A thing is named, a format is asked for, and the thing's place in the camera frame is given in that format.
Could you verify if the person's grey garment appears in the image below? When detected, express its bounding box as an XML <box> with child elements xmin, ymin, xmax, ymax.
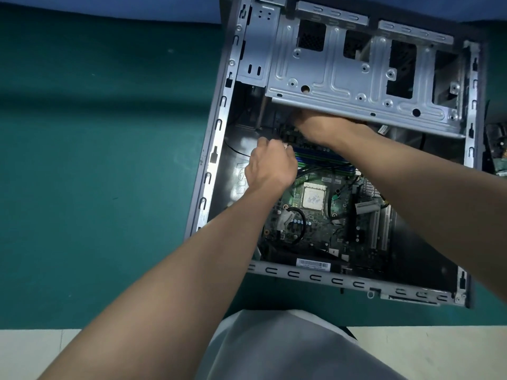
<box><xmin>197</xmin><ymin>309</ymin><xmax>410</xmax><ymax>380</ymax></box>

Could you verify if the person's right forearm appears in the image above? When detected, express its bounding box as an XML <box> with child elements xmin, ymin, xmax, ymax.
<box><xmin>337</xmin><ymin>126</ymin><xmax>507</xmax><ymax>306</ymax></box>

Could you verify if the silver processor chip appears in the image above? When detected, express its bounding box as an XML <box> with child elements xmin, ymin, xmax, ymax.
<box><xmin>303</xmin><ymin>182</ymin><xmax>328</xmax><ymax>209</ymax></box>

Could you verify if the white expansion slot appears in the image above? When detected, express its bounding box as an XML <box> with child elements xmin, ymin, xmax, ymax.
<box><xmin>381</xmin><ymin>205</ymin><xmax>393</xmax><ymax>252</ymax></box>
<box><xmin>369</xmin><ymin>205</ymin><xmax>382</xmax><ymax>251</ymax></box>

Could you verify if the silver metal drive cage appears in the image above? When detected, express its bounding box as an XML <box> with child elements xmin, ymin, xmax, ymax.
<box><xmin>264</xmin><ymin>12</ymin><xmax>469</xmax><ymax>140</ymax></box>

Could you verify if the thin black cable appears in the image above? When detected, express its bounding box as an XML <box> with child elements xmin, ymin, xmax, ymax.
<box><xmin>223</xmin><ymin>137</ymin><xmax>255</xmax><ymax>159</ymax></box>

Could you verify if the grey metal computer case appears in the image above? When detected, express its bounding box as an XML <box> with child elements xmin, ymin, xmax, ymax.
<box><xmin>183</xmin><ymin>0</ymin><xmax>489</xmax><ymax>310</ymax></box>

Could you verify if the white barcode label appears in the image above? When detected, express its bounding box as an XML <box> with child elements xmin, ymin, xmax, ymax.
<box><xmin>296</xmin><ymin>258</ymin><xmax>332</xmax><ymax>270</ymax></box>

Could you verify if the green motherboard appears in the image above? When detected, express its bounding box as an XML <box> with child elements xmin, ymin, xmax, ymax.
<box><xmin>253</xmin><ymin>122</ymin><xmax>397</xmax><ymax>274</ymax></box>

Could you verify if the person's right hand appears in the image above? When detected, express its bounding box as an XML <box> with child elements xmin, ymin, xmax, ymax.
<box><xmin>292</xmin><ymin>111</ymin><xmax>374</xmax><ymax>150</ymax></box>

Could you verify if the person's left hand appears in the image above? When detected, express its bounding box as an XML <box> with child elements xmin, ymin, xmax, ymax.
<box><xmin>245</xmin><ymin>138</ymin><xmax>299</xmax><ymax>195</ymax></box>

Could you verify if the blue cloth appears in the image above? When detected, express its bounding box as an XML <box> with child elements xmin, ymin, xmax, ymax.
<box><xmin>0</xmin><ymin>0</ymin><xmax>223</xmax><ymax>25</ymax></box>

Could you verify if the looped black cable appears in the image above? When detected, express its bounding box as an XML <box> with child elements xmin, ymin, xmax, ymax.
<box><xmin>286</xmin><ymin>207</ymin><xmax>305</xmax><ymax>243</ymax></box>

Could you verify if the person's left forearm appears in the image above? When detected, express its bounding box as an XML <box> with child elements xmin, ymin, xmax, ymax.
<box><xmin>37</xmin><ymin>185</ymin><xmax>287</xmax><ymax>380</ymax></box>

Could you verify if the green table cloth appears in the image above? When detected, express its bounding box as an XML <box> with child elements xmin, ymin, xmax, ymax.
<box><xmin>0</xmin><ymin>3</ymin><xmax>507</xmax><ymax>331</ymax></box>

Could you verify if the loose green circuit board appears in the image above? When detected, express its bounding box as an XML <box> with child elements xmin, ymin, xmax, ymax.
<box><xmin>484</xmin><ymin>122</ymin><xmax>507</xmax><ymax>175</ymax></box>

